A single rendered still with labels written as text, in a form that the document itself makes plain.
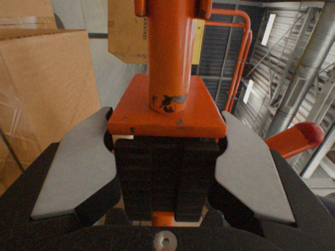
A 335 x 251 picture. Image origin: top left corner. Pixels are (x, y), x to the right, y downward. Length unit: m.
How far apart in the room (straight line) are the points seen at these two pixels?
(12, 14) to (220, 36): 10.51
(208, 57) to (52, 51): 10.92
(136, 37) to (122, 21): 0.16
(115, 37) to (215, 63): 10.01
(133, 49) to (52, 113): 1.25
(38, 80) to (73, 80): 0.07
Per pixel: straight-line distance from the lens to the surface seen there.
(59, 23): 2.12
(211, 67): 11.31
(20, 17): 0.87
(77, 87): 0.28
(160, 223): 0.18
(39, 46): 0.22
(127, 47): 1.45
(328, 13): 5.84
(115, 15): 1.54
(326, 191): 2.49
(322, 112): 3.03
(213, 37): 10.93
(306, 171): 3.06
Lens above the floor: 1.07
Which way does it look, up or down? 1 degrees up
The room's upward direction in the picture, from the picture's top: 92 degrees clockwise
